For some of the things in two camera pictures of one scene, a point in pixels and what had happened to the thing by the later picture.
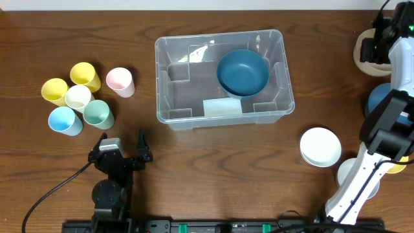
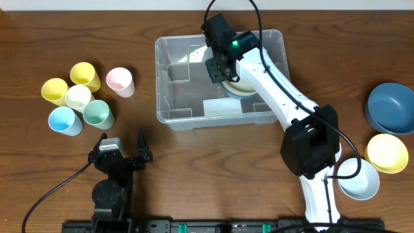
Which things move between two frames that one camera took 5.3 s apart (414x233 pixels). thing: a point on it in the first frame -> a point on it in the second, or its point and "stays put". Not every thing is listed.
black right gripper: (367, 50) -> (216, 73)
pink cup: (120, 80) stays put
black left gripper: (138, 165) stays put
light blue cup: (64, 120) stays put
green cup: (98, 114) stays put
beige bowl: (374, 69) -> (241, 87)
